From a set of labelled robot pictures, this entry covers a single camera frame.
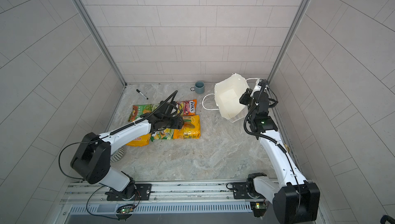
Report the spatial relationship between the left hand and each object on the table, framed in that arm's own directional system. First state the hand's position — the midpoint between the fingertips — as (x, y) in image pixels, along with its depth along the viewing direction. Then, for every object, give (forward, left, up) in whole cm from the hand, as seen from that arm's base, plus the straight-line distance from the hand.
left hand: (184, 120), depth 87 cm
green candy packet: (-6, +12, -4) cm, 14 cm away
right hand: (+7, -32, +21) cm, 39 cm away
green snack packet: (+14, +22, -6) cm, 27 cm away
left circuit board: (-41, +21, -3) cm, 47 cm away
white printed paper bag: (+19, -26, +1) cm, 33 cm away
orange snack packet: (-5, -4, -2) cm, 7 cm away
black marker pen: (+28, +37, -7) cm, 46 cm away
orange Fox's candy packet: (+12, 0, -5) cm, 13 cm away
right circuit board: (-40, -37, -8) cm, 55 cm away
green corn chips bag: (+11, +31, -6) cm, 34 cm away
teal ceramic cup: (+29, -8, -3) cm, 30 cm away
